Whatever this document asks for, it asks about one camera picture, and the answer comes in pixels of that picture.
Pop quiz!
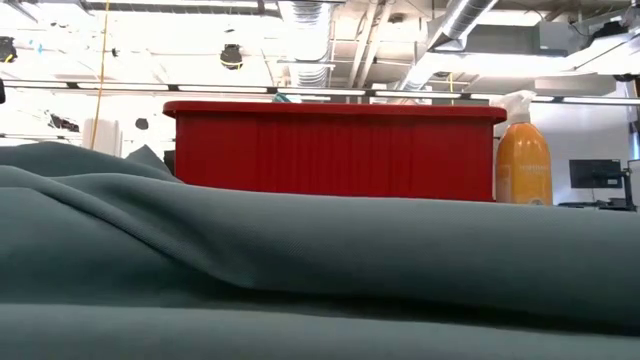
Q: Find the grey-teal shirt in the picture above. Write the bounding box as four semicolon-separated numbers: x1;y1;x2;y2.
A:
0;141;640;360

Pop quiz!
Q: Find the red plastic bin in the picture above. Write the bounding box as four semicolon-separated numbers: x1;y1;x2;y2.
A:
162;99;508;203

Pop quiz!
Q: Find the orange spray bottle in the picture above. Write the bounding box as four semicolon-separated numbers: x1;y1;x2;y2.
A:
488;90;555;207

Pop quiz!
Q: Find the black and white column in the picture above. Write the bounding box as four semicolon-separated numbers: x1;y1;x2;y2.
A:
81;117;124;158

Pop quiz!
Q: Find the black computer monitor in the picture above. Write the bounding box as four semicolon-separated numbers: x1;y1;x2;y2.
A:
568;158;624;190

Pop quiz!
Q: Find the ceiling light rail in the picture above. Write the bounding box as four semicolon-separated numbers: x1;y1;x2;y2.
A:
0;79;640;107

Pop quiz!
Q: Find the corrugated ceiling duct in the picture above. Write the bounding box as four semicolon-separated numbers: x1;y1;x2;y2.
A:
276;0;335;90

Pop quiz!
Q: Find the black ceiling camera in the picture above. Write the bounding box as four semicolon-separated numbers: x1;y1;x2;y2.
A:
0;36;19;64
219;43;245;71

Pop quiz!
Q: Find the silver ceiling duct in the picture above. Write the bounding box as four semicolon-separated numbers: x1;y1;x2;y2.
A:
394;0;501;94

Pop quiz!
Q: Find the yellow cable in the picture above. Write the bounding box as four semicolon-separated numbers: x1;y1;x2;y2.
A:
88;0;112;151

